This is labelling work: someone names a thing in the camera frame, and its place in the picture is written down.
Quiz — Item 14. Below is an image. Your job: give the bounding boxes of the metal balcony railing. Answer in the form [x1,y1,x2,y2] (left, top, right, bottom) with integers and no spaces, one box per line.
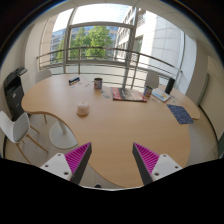
[35,46,181,89]

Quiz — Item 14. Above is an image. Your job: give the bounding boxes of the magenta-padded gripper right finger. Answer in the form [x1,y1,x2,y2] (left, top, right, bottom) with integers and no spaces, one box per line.
[132,142,184,186]

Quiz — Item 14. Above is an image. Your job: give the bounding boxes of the small printed cup with plant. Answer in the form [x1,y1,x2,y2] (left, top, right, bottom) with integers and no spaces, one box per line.
[143,85,154,98]

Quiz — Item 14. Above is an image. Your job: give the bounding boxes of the red magazine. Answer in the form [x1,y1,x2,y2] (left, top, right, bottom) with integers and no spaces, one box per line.
[110,86,148,103]

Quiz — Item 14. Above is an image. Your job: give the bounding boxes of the strawberry print mug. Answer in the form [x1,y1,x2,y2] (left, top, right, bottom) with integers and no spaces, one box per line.
[93,77,104,90]

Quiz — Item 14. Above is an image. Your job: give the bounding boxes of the green trees outside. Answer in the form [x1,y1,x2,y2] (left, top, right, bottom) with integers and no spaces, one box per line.
[54,25,114,64]

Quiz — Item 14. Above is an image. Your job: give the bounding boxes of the black tumbler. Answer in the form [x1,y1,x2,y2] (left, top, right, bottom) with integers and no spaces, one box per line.
[164,77,176,95]

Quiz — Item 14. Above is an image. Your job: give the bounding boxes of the white round table base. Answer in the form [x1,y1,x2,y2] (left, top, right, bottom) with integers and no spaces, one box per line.
[48,116,78,150]

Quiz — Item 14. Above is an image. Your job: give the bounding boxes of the blue patterned mouse pad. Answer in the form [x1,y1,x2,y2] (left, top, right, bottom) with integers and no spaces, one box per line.
[166,103,194,126]

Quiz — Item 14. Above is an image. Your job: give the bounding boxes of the black office printer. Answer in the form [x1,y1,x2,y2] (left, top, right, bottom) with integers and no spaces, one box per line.
[3,66,29,122]

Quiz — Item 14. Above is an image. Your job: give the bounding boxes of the white chair with wooden legs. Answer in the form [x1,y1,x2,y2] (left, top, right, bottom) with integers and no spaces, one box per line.
[0,110,49,164]

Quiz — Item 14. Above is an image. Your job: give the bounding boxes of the pale pink computer mouse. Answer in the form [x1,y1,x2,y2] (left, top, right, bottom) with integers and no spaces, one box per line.
[76,101,90,117]

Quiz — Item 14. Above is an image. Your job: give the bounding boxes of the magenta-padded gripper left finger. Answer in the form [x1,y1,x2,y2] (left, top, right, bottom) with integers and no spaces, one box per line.
[39,142,93,185]

